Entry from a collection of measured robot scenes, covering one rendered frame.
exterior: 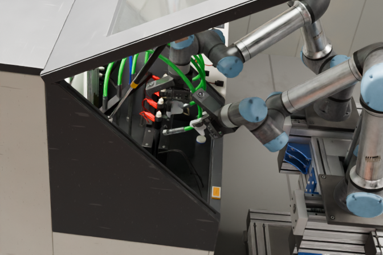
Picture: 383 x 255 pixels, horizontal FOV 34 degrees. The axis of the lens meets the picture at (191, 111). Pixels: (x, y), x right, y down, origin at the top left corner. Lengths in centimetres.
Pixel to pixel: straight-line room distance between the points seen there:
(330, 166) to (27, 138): 115
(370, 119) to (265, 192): 191
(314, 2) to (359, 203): 67
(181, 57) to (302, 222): 70
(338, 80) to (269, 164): 198
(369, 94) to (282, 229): 158
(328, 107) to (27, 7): 120
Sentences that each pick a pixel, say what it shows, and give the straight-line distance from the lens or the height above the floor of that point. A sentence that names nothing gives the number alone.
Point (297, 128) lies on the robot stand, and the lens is 254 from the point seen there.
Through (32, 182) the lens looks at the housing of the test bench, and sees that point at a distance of 213.
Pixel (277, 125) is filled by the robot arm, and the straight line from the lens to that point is 190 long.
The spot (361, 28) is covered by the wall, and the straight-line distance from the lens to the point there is 479.
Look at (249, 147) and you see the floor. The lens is 389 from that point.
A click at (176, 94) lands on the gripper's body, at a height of 122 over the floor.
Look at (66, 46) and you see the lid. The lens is 187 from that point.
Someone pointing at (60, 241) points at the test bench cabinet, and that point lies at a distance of 232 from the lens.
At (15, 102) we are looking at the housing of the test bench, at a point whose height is 136.
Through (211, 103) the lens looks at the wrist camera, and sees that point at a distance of 198.
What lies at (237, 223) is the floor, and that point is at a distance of 343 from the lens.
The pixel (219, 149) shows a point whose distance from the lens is 240.
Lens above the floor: 254
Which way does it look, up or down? 38 degrees down
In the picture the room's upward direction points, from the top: 8 degrees clockwise
